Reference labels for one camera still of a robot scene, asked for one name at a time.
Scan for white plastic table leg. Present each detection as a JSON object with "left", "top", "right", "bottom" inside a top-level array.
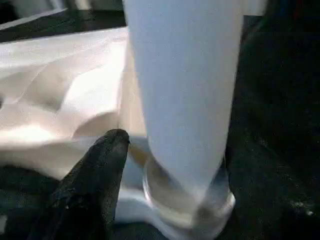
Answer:
[{"left": 121, "top": 0, "right": 245, "bottom": 218}]

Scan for white glass-door cabinet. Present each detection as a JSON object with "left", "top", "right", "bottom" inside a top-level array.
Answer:
[{"left": 14, "top": 0, "right": 126, "bottom": 20}]

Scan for white plastic table top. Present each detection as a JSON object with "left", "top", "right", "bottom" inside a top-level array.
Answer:
[{"left": 0, "top": 26, "right": 237, "bottom": 240}]

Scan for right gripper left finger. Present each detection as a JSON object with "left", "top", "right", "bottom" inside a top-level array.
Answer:
[{"left": 32, "top": 128, "right": 131, "bottom": 240}]

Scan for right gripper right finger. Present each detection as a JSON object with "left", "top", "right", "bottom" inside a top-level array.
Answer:
[{"left": 224, "top": 139, "right": 320, "bottom": 240}]

